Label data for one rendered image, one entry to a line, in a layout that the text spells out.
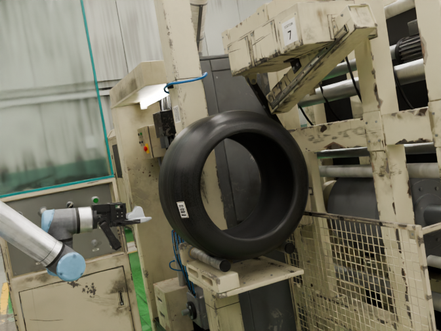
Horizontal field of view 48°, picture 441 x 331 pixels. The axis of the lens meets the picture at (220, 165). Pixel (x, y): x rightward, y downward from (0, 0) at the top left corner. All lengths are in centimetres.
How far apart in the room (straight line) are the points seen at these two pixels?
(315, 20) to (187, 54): 67
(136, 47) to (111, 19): 80
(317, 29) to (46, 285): 162
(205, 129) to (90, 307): 110
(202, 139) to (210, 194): 48
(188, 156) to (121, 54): 977
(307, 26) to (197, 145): 56
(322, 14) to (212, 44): 1042
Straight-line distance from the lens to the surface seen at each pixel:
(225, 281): 187
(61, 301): 245
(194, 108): 219
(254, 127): 185
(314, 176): 239
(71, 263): 162
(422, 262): 169
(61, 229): 174
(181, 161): 177
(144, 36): 1170
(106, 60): 1138
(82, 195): 245
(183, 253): 216
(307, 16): 178
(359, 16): 178
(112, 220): 177
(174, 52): 221
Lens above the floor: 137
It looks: 3 degrees down
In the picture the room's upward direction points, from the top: 9 degrees counter-clockwise
